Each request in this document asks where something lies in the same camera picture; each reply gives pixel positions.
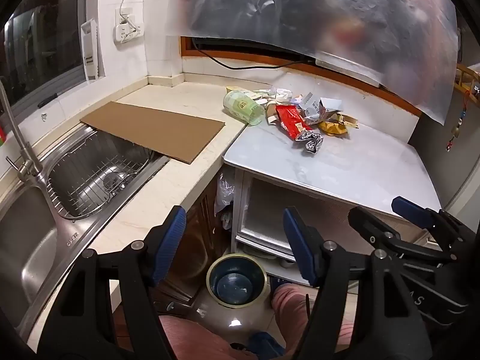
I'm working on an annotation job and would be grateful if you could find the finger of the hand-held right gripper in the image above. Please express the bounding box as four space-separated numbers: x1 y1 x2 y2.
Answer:
347 207 456 267
391 196 475 248

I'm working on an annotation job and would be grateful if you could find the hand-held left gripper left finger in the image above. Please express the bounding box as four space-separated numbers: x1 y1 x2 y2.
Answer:
37 205 187 360

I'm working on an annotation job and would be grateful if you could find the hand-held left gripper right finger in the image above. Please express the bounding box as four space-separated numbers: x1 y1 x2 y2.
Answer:
283 207 443 360

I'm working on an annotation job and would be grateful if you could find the glazed ceramic jar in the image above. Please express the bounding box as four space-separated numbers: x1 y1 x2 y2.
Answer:
189 254 280 346

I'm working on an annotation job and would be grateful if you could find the green paper cup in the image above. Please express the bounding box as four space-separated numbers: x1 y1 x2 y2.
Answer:
223 89 265 126

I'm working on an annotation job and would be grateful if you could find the brown wooden cabinet door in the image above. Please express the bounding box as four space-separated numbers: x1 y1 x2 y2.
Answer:
150 184 233 316

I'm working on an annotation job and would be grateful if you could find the person's right leg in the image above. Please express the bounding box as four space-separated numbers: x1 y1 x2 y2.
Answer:
271 283 355 360

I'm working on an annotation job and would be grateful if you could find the person's leg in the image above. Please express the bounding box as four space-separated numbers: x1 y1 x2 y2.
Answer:
271 283 355 360
159 313 259 360

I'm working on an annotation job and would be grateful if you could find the clear hanging plastic bag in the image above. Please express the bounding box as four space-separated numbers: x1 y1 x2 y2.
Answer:
214 172 236 231

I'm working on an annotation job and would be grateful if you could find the white cabinet table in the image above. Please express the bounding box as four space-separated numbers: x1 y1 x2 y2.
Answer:
223 118 443 289

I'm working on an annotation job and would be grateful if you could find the hanging bell ornament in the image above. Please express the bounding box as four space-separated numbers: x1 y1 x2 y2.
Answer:
445 90 471 153

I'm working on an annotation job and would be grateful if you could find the person's left leg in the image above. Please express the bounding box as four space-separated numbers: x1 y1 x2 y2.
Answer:
159 313 259 360

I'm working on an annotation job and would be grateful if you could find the yellow snack wrapper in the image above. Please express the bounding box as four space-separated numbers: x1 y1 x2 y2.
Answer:
318 112 359 137

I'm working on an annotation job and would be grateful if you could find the blue slipper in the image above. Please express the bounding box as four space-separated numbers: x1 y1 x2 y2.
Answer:
247 332 286 359

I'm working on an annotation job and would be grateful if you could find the brown cardboard sheet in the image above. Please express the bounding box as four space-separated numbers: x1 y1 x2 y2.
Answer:
80 100 226 164

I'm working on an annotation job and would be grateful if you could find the red foil snack wrapper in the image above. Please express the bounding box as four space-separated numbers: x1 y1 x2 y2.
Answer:
275 104 324 154

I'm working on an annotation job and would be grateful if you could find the silver printed foil wrapper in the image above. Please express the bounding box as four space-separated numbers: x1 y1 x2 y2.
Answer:
296 92 344 125

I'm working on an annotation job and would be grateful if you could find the stainless steel sink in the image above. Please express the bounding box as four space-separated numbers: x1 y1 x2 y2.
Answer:
0 122 171 342

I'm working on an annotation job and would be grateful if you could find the crumpled cream paper bag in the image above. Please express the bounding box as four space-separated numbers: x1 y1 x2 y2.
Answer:
259 87 297 125

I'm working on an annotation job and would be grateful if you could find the yellow white carton box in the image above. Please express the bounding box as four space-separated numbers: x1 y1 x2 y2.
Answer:
226 86 263 102

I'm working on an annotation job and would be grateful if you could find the steel faucet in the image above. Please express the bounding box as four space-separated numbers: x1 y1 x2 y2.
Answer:
0 79 51 186

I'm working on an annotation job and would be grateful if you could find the translucent plastic sheet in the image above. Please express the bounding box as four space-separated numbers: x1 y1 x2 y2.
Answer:
165 0 460 125

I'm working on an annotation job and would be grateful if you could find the dark glass window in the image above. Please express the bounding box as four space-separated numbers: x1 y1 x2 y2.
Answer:
0 0 85 121

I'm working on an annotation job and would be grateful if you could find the wire dish rack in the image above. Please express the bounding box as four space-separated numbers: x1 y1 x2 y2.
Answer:
45 127 160 220

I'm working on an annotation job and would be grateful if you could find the wooden wall rack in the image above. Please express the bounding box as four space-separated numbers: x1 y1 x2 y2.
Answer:
453 64 480 104

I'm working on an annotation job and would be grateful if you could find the black cable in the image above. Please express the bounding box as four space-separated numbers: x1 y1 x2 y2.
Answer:
191 37 312 70

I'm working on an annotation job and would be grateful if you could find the brown wooden window frame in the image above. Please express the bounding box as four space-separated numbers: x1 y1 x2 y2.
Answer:
180 35 422 117

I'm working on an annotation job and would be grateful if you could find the white wall power socket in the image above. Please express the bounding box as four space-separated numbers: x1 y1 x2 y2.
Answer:
113 7 145 44

